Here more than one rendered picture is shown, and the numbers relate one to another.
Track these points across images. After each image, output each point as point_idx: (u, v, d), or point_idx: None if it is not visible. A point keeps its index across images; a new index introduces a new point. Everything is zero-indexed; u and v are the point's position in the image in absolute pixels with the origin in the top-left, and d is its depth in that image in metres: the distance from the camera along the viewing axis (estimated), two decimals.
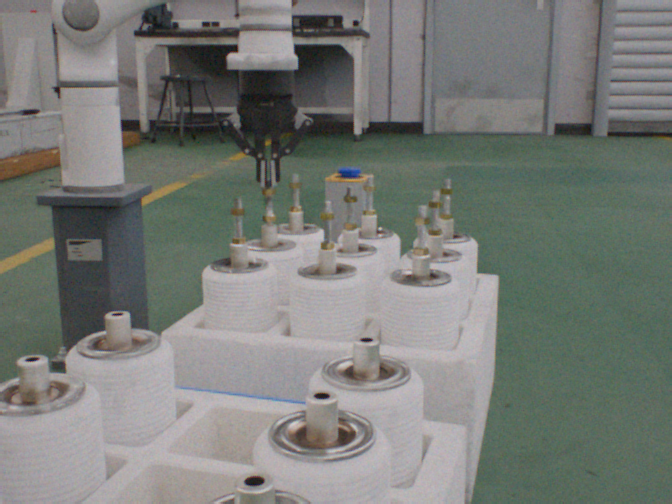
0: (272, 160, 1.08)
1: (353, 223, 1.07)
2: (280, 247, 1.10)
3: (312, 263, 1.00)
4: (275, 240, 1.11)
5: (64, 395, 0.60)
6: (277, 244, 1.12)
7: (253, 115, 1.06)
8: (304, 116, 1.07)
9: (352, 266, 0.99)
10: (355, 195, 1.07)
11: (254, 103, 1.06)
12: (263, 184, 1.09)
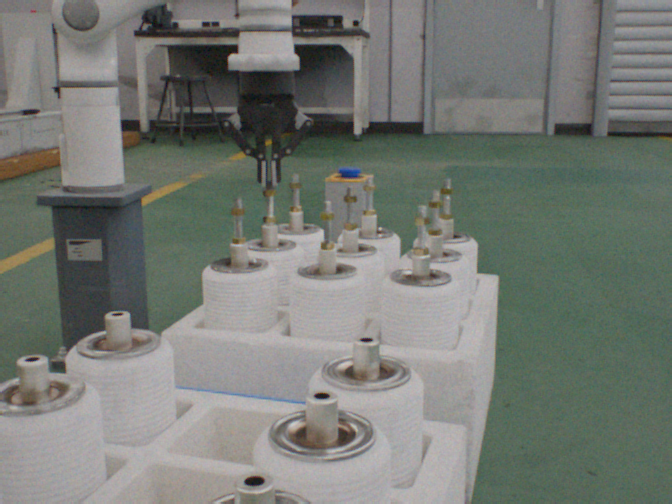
0: (273, 161, 1.08)
1: (353, 223, 1.07)
2: (257, 247, 1.09)
3: (312, 263, 1.00)
4: (266, 240, 1.10)
5: (64, 395, 0.60)
6: (271, 246, 1.10)
7: (254, 116, 1.06)
8: (305, 116, 1.07)
9: (352, 266, 0.99)
10: (355, 195, 1.07)
11: (255, 104, 1.06)
12: (264, 185, 1.09)
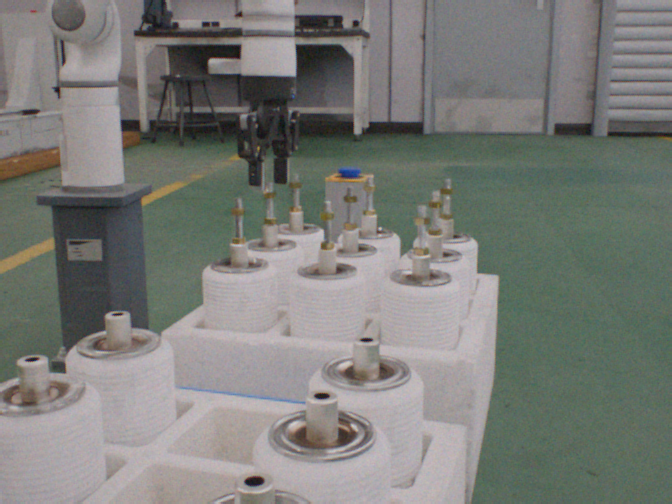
0: (252, 162, 1.06)
1: (353, 223, 1.07)
2: (282, 240, 1.14)
3: (312, 263, 1.00)
4: (274, 237, 1.12)
5: (64, 395, 0.60)
6: None
7: None
8: (247, 114, 1.03)
9: (352, 266, 0.99)
10: (355, 195, 1.07)
11: None
12: (274, 180, 1.13)
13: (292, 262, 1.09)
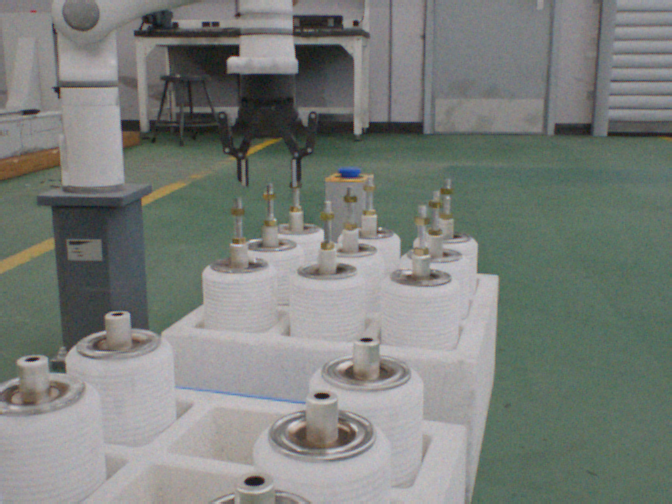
0: (294, 159, 1.08)
1: (353, 223, 1.07)
2: (251, 245, 1.11)
3: (312, 263, 1.00)
4: (263, 239, 1.11)
5: (64, 395, 0.60)
6: (266, 246, 1.11)
7: (254, 117, 1.06)
8: (307, 111, 1.07)
9: (352, 266, 0.99)
10: (355, 195, 1.07)
11: (255, 107, 1.06)
12: (244, 183, 1.08)
13: None
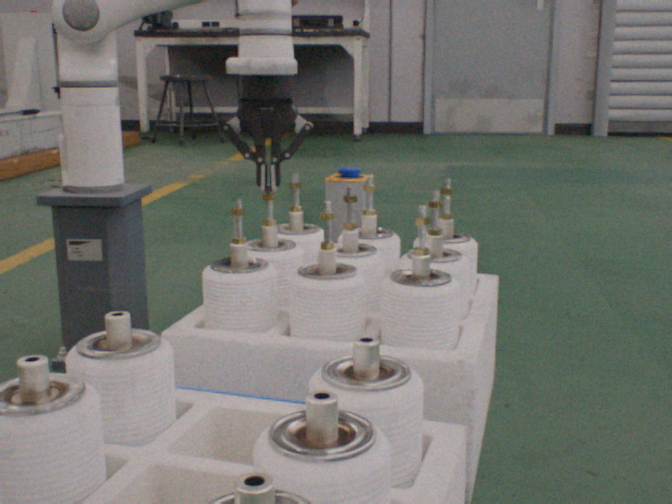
0: (272, 164, 1.08)
1: (353, 223, 1.07)
2: (286, 241, 1.13)
3: (312, 263, 1.00)
4: (275, 237, 1.12)
5: (64, 395, 0.60)
6: None
7: (253, 119, 1.06)
8: (304, 120, 1.07)
9: (352, 266, 0.99)
10: (355, 195, 1.07)
11: (254, 107, 1.06)
12: (263, 188, 1.09)
13: (281, 264, 1.08)
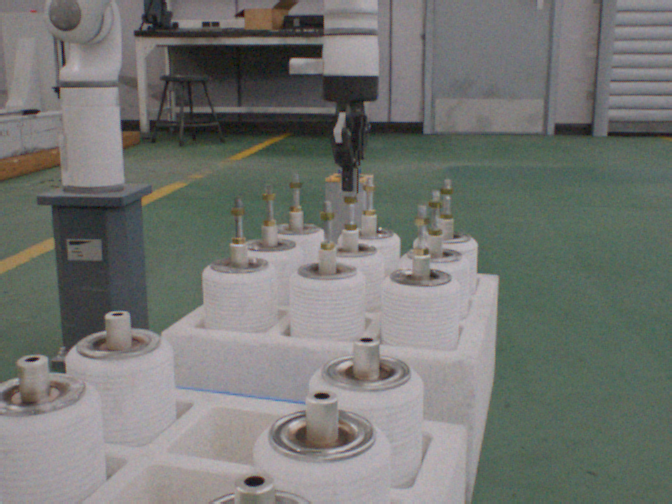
0: (343, 167, 1.06)
1: None
2: (286, 241, 1.13)
3: (312, 263, 1.00)
4: (275, 237, 1.12)
5: (64, 395, 0.60)
6: None
7: None
8: (337, 125, 1.00)
9: (352, 266, 0.99)
10: (346, 196, 1.07)
11: None
12: (343, 190, 1.08)
13: (281, 264, 1.08)
